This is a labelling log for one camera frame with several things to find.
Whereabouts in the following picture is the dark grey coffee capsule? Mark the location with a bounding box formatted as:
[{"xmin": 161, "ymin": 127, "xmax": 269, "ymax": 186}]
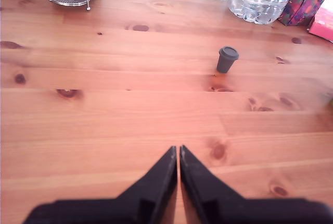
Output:
[{"xmin": 216, "ymin": 46, "xmax": 240, "ymax": 74}]

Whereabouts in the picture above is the floral tissue box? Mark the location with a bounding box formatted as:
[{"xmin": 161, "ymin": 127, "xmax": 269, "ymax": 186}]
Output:
[{"xmin": 277, "ymin": 0, "xmax": 333, "ymax": 27}]

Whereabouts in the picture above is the pink flat box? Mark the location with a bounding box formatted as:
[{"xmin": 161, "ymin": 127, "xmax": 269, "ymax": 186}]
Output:
[{"xmin": 308, "ymin": 7, "xmax": 333, "ymax": 44}]

